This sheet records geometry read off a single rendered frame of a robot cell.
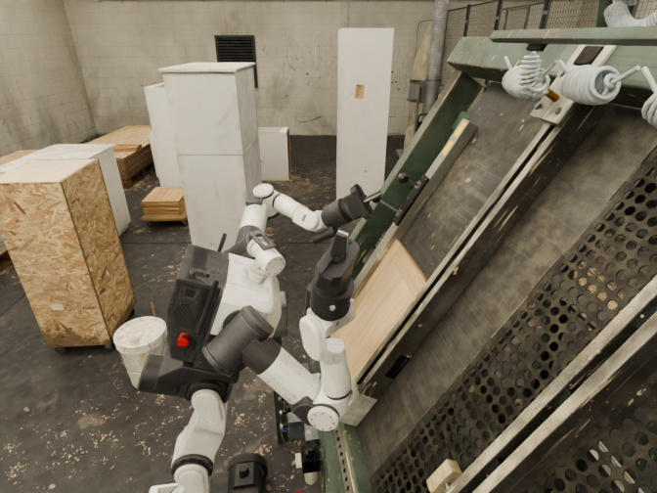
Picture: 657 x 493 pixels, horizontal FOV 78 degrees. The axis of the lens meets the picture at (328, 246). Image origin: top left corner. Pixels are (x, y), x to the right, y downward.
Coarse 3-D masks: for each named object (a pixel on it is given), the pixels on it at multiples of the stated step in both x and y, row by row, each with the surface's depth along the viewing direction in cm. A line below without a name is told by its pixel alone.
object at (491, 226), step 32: (544, 96) 94; (544, 128) 95; (576, 128) 91; (544, 160) 94; (512, 192) 96; (480, 224) 104; (512, 224) 101; (448, 256) 108; (480, 256) 104; (448, 288) 107; (416, 320) 110; (384, 352) 116; (352, 384) 124; (384, 384) 120; (352, 416) 124
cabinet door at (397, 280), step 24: (384, 264) 147; (408, 264) 134; (384, 288) 142; (408, 288) 129; (360, 312) 150; (384, 312) 135; (336, 336) 158; (360, 336) 143; (384, 336) 130; (360, 360) 137
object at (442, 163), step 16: (464, 128) 133; (464, 144) 135; (448, 160) 137; (432, 176) 139; (432, 192) 141; (416, 208) 143; (400, 224) 145; (384, 240) 150; (400, 240) 148; (368, 272) 152
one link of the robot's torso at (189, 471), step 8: (176, 472) 137; (184, 472) 137; (192, 472) 137; (200, 472) 139; (176, 480) 139; (184, 480) 138; (192, 480) 139; (200, 480) 139; (208, 480) 143; (176, 488) 160; (184, 488) 147; (192, 488) 141; (200, 488) 141; (208, 488) 144
